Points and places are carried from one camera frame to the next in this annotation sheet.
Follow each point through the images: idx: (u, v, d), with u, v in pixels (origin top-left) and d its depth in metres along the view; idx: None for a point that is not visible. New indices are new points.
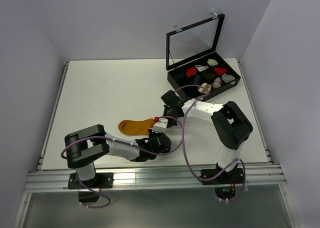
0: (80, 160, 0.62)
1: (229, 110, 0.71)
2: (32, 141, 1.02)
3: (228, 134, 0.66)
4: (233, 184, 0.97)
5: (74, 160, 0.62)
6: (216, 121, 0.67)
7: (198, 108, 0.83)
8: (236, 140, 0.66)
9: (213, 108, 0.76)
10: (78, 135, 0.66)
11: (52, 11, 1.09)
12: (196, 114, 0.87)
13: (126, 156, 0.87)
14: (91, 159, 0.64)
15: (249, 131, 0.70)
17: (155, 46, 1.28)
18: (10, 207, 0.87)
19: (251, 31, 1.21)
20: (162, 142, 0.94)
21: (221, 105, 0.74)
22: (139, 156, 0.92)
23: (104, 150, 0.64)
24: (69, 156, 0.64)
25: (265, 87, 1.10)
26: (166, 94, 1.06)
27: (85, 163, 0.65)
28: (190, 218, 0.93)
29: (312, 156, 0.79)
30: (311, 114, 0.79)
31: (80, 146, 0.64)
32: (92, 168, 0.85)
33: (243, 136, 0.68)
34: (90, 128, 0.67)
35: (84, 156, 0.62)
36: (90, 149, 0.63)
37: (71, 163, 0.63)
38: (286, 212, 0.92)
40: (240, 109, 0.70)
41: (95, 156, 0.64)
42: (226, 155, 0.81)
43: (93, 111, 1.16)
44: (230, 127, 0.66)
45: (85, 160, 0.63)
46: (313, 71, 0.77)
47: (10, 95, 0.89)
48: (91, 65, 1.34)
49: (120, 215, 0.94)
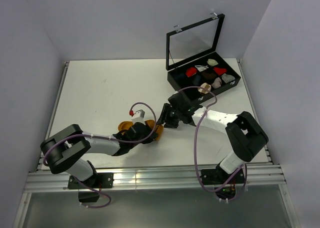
0: (63, 160, 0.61)
1: (244, 120, 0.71)
2: (32, 141, 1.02)
3: (244, 147, 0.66)
4: (233, 184, 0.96)
5: (57, 163, 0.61)
6: (231, 133, 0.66)
7: (210, 117, 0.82)
8: (251, 152, 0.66)
9: (227, 117, 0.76)
10: (54, 139, 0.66)
11: (52, 11, 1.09)
12: (207, 122, 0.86)
13: (106, 151, 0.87)
14: (75, 159, 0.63)
15: (264, 142, 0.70)
17: (155, 46, 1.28)
18: (10, 207, 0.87)
19: (251, 31, 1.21)
20: (137, 130, 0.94)
21: (235, 115, 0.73)
22: (121, 148, 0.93)
23: (84, 145, 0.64)
24: (50, 162, 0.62)
25: (265, 87, 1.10)
26: (176, 97, 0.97)
27: (70, 164, 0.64)
28: (190, 218, 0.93)
29: (311, 155, 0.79)
30: (311, 114, 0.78)
31: (59, 148, 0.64)
32: (87, 166, 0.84)
33: (258, 148, 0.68)
34: (66, 130, 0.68)
35: (66, 156, 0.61)
36: (71, 149, 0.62)
37: (54, 168, 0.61)
38: (286, 212, 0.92)
40: (255, 119, 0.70)
41: (78, 154, 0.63)
42: (231, 160, 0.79)
43: (93, 111, 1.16)
44: (245, 139, 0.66)
45: (68, 160, 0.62)
46: (313, 71, 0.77)
47: (10, 95, 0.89)
48: (91, 65, 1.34)
49: (120, 215, 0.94)
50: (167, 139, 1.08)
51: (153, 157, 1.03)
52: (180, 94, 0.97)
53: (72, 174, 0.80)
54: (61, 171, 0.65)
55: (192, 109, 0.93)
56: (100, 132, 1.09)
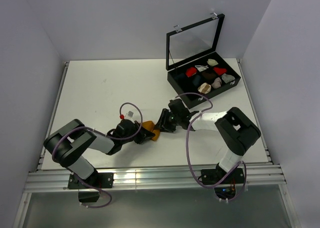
0: (73, 151, 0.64)
1: (234, 115, 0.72)
2: (32, 141, 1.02)
3: (234, 139, 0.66)
4: (233, 184, 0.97)
5: (67, 154, 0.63)
6: (221, 127, 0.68)
7: (203, 118, 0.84)
8: (243, 144, 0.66)
9: (217, 115, 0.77)
10: (59, 133, 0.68)
11: (52, 11, 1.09)
12: (202, 123, 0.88)
13: (102, 148, 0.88)
14: (83, 149, 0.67)
15: (257, 136, 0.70)
17: (155, 46, 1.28)
18: (10, 207, 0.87)
19: (251, 31, 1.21)
20: (124, 126, 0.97)
21: (225, 112, 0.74)
22: (114, 147, 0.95)
23: (92, 135, 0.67)
24: (59, 155, 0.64)
25: (265, 87, 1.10)
26: (176, 103, 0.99)
27: (78, 155, 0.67)
28: (190, 218, 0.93)
29: (311, 155, 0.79)
30: (311, 114, 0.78)
31: (66, 142, 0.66)
32: (87, 164, 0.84)
33: (250, 140, 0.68)
34: (69, 124, 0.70)
35: (76, 147, 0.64)
36: (79, 140, 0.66)
37: (64, 160, 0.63)
38: (287, 213, 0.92)
40: (244, 114, 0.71)
41: (86, 144, 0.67)
42: (229, 158, 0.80)
43: (93, 111, 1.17)
44: (235, 132, 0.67)
45: (78, 151, 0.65)
46: (313, 71, 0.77)
47: (10, 95, 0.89)
48: (91, 65, 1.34)
49: (120, 215, 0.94)
50: (166, 139, 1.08)
51: (153, 157, 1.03)
52: (179, 101, 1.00)
53: (74, 171, 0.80)
54: (69, 163, 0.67)
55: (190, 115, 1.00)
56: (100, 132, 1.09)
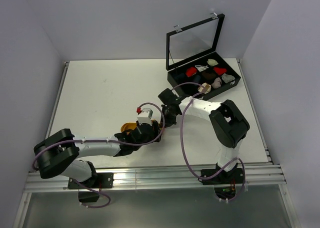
0: (51, 167, 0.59)
1: (227, 108, 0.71)
2: (32, 141, 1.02)
3: (226, 133, 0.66)
4: (233, 183, 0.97)
5: (45, 169, 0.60)
6: (214, 119, 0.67)
7: (196, 106, 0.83)
8: (234, 138, 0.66)
9: (211, 106, 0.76)
10: (45, 143, 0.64)
11: (52, 10, 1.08)
12: (194, 111, 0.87)
13: (106, 152, 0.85)
14: (64, 165, 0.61)
15: (246, 129, 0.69)
17: (155, 46, 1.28)
18: (10, 207, 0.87)
19: (251, 31, 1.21)
20: (143, 131, 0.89)
21: (219, 104, 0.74)
22: (123, 149, 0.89)
23: (72, 153, 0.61)
24: (40, 168, 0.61)
25: (265, 87, 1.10)
26: (163, 92, 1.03)
27: (60, 170, 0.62)
28: (190, 218, 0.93)
29: (311, 156, 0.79)
30: (311, 114, 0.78)
31: (49, 154, 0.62)
32: (87, 169, 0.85)
33: (240, 134, 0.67)
34: (56, 135, 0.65)
35: (54, 163, 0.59)
36: (59, 156, 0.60)
37: (44, 173, 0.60)
38: (286, 212, 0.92)
40: (236, 107, 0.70)
41: (66, 161, 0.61)
42: (224, 154, 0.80)
43: (93, 111, 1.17)
44: (227, 125, 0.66)
45: (58, 166, 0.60)
46: (313, 72, 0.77)
47: (10, 95, 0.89)
48: (91, 65, 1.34)
49: (120, 215, 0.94)
50: (167, 139, 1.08)
51: (153, 156, 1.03)
52: (167, 89, 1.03)
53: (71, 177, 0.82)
54: (52, 176, 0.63)
55: (179, 99, 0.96)
56: (100, 132, 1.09)
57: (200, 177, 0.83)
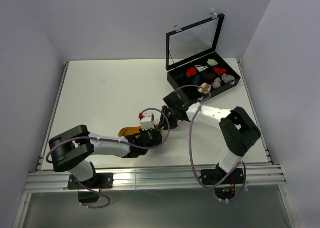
0: (66, 162, 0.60)
1: (237, 115, 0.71)
2: (32, 141, 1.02)
3: (237, 142, 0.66)
4: (233, 184, 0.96)
5: (60, 163, 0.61)
6: (225, 128, 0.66)
7: (204, 113, 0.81)
8: (245, 147, 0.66)
9: (221, 113, 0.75)
10: (61, 137, 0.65)
11: (51, 10, 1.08)
12: (202, 118, 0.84)
13: (117, 153, 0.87)
14: (79, 160, 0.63)
15: (257, 136, 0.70)
17: (155, 46, 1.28)
18: (10, 207, 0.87)
19: (251, 31, 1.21)
20: (153, 136, 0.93)
21: (229, 111, 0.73)
22: (132, 151, 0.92)
23: (88, 149, 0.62)
24: (54, 160, 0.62)
25: (265, 87, 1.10)
26: (169, 96, 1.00)
27: (73, 165, 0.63)
28: (190, 218, 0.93)
29: (312, 156, 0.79)
30: (311, 114, 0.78)
31: (65, 148, 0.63)
32: (89, 168, 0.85)
33: (251, 143, 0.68)
34: (73, 129, 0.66)
35: (69, 158, 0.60)
36: (76, 150, 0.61)
37: (57, 166, 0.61)
38: (286, 212, 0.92)
40: (247, 114, 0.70)
41: (82, 157, 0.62)
42: (229, 158, 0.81)
43: (93, 111, 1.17)
44: (239, 134, 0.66)
45: (72, 161, 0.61)
46: (313, 72, 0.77)
47: (10, 95, 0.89)
48: (91, 65, 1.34)
49: (120, 216, 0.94)
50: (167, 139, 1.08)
51: (153, 156, 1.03)
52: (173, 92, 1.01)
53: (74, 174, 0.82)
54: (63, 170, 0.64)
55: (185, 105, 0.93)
56: (100, 132, 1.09)
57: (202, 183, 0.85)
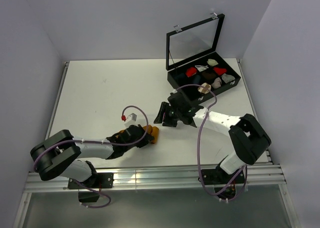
0: (52, 168, 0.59)
1: (246, 122, 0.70)
2: (32, 141, 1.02)
3: (248, 151, 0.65)
4: (233, 183, 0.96)
5: (46, 170, 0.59)
6: (235, 137, 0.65)
7: (212, 119, 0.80)
8: (254, 156, 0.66)
9: (229, 119, 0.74)
10: (44, 145, 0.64)
11: (52, 10, 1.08)
12: (210, 124, 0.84)
13: (101, 155, 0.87)
14: (66, 164, 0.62)
15: (267, 145, 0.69)
17: (155, 46, 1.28)
18: (10, 207, 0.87)
19: (251, 31, 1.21)
20: (131, 132, 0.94)
21: (238, 118, 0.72)
22: (115, 151, 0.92)
23: (74, 152, 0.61)
24: (40, 169, 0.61)
25: (265, 88, 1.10)
26: (176, 97, 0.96)
27: (61, 170, 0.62)
28: (190, 218, 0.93)
29: (311, 156, 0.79)
30: (311, 114, 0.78)
31: (49, 155, 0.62)
32: (87, 168, 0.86)
33: (260, 150, 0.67)
34: (55, 135, 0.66)
35: (55, 163, 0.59)
36: (61, 155, 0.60)
37: (44, 175, 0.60)
38: (286, 212, 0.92)
40: (257, 121, 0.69)
41: (69, 160, 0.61)
42: (232, 161, 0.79)
43: (93, 111, 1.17)
44: (249, 143, 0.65)
45: (59, 167, 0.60)
46: (313, 72, 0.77)
47: (10, 95, 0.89)
48: (92, 65, 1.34)
49: (120, 215, 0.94)
50: (167, 139, 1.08)
51: (153, 156, 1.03)
52: (180, 94, 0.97)
53: (72, 177, 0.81)
54: (52, 177, 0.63)
55: (193, 110, 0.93)
56: (100, 132, 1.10)
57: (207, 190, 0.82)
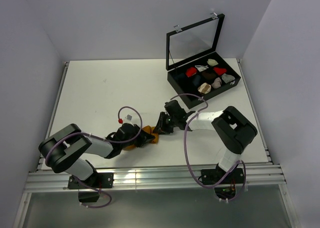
0: (66, 159, 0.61)
1: (230, 114, 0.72)
2: (32, 141, 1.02)
3: (232, 139, 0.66)
4: (233, 184, 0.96)
5: (60, 161, 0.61)
6: (217, 126, 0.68)
7: (200, 118, 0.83)
8: (241, 143, 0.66)
9: (214, 114, 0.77)
10: (54, 139, 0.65)
11: (52, 11, 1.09)
12: (199, 123, 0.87)
13: (100, 153, 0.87)
14: (78, 155, 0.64)
15: (254, 134, 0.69)
17: (155, 46, 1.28)
18: (10, 208, 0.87)
19: (251, 31, 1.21)
20: (125, 130, 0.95)
21: (222, 111, 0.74)
22: (112, 151, 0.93)
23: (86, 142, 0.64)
24: (52, 161, 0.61)
25: (265, 88, 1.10)
26: (171, 104, 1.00)
27: (71, 162, 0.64)
28: (190, 218, 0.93)
29: (311, 156, 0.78)
30: (311, 114, 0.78)
31: (60, 147, 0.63)
32: (87, 166, 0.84)
33: (247, 139, 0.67)
34: (64, 129, 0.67)
35: (69, 154, 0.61)
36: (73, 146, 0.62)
37: (57, 166, 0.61)
38: (286, 213, 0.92)
40: (240, 113, 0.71)
41: (80, 151, 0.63)
42: (228, 157, 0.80)
43: (93, 111, 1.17)
44: (232, 131, 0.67)
45: (71, 158, 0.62)
46: (313, 72, 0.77)
47: (10, 95, 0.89)
48: (92, 65, 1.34)
49: (120, 215, 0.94)
50: (167, 139, 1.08)
51: (153, 156, 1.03)
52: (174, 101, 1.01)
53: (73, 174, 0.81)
54: (62, 170, 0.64)
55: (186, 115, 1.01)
56: (100, 132, 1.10)
57: (204, 186, 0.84)
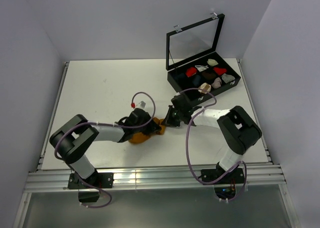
0: (76, 149, 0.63)
1: (237, 114, 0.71)
2: (32, 141, 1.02)
3: (236, 139, 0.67)
4: (233, 184, 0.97)
5: (70, 152, 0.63)
6: (222, 125, 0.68)
7: (206, 115, 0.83)
8: (244, 144, 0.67)
9: (220, 112, 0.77)
10: (62, 131, 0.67)
11: (52, 11, 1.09)
12: (204, 120, 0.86)
13: (112, 137, 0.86)
14: (87, 145, 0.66)
15: (257, 136, 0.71)
17: (155, 46, 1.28)
18: (9, 208, 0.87)
19: (251, 31, 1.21)
20: (138, 114, 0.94)
21: (228, 110, 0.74)
22: (125, 134, 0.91)
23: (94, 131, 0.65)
24: (63, 152, 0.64)
25: (265, 87, 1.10)
26: (179, 99, 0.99)
27: (81, 151, 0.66)
28: (190, 218, 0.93)
29: (311, 156, 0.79)
30: (311, 114, 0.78)
31: (69, 138, 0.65)
32: (89, 163, 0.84)
33: (250, 140, 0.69)
34: (72, 120, 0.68)
35: (78, 144, 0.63)
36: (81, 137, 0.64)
37: (68, 157, 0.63)
38: (286, 212, 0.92)
40: (247, 113, 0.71)
41: (89, 140, 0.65)
42: (229, 157, 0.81)
43: (93, 111, 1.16)
44: (237, 131, 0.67)
45: (81, 148, 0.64)
46: (313, 72, 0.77)
47: (10, 95, 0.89)
48: (92, 65, 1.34)
49: (120, 215, 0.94)
50: (167, 139, 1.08)
51: (153, 156, 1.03)
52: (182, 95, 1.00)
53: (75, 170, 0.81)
54: (74, 160, 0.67)
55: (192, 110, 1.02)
56: None
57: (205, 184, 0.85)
